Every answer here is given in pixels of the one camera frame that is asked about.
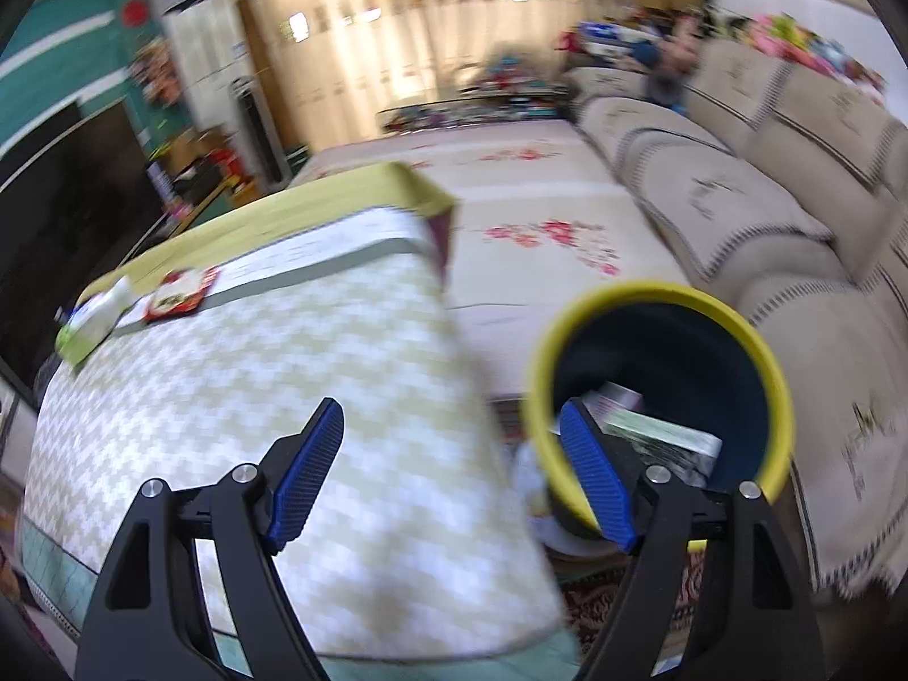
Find beige embroidered sofa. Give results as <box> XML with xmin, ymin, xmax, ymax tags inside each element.
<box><xmin>564</xmin><ymin>35</ymin><xmax>908</xmax><ymax>604</ymax></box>

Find glass coffee table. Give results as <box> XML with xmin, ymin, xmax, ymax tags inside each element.
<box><xmin>376</xmin><ymin>81</ymin><xmax>579</xmax><ymax>132</ymax></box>

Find black round cushion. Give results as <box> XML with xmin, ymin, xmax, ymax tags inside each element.
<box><xmin>642</xmin><ymin>64</ymin><xmax>692</xmax><ymax>115</ymax></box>

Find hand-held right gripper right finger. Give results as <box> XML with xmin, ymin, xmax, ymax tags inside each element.
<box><xmin>559</xmin><ymin>398</ymin><xmax>827</xmax><ymax>681</ymax></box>

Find orange flower decoration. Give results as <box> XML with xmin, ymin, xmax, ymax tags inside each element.
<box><xmin>131</xmin><ymin>39</ymin><xmax>182</xmax><ymax>107</ymax></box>

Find white tall cabinet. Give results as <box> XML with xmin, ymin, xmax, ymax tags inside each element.
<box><xmin>162</xmin><ymin>0</ymin><xmax>260</xmax><ymax>136</ymax></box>

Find cardboard boxes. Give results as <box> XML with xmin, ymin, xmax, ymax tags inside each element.
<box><xmin>166</xmin><ymin>126</ymin><xmax>246</xmax><ymax>210</ymax></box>

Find blue starred pillow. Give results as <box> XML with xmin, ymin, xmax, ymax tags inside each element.
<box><xmin>567</xmin><ymin>21</ymin><xmax>654</xmax><ymax>58</ymax></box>

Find green white snack packet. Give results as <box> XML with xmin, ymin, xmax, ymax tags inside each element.
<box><xmin>55</xmin><ymin>276</ymin><xmax>136</xmax><ymax>377</ymax></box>

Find red snack packet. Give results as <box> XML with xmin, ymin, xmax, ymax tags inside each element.
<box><xmin>144</xmin><ymin>267</ymin><xmax>221</xmax><ymax>327</ymax></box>

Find green white patterned tablecloth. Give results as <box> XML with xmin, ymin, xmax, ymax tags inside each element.
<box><xmin>18</xmin><ymin>162</ymin><xmax>583</xmax><ymax>681</ymax></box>

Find cream patterned curtain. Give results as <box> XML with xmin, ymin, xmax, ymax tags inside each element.
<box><xmin>241</xmin><ymin>0</ymin><xmax>640</xmax><ymax>150</ymax></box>

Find patterned brown rug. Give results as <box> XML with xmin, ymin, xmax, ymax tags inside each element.
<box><xmin>560</xmin><ymin>567</ymin><xmax>703</xmax><ymax>646</ymax></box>

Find yellow trash bin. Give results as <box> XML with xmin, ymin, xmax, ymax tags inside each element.
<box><xmin>521</xmin><ymin>281</ymin><xmax>794</xmax><ymax>554</ymax></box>

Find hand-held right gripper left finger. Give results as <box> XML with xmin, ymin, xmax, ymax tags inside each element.
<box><xmin>74</xmin><ymin>397</ymin><xmax>346</xmax><ymax>681</ymax></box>

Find pile of plush toys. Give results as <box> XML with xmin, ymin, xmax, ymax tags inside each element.
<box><xmin>738</xmin><ymin>10</ymin><xmax>888</xmax><ymax>86</ymax></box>

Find black television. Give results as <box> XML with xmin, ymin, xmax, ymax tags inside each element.
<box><xmin>0</xmin><ymin>99</ymin><xmax>175</xmax><ymax>388</ymax></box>

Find floral cream mat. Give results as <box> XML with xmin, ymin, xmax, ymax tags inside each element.
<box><xmin>284</xmin><ymin>119</ymin><xmax>692</xmax><ymax>398</ymax></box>

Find white plastic bag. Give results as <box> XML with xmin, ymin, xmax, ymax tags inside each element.
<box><xmin>511</xmin><ymin>440</ymin><xmax>569</xmax><ymax>519</ymax></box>

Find green white paper packet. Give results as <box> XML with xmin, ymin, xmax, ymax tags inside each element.
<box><xmin>588</xmin><ymin>383</ymin><xmax>725</xmax><ymax>490</ymax></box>

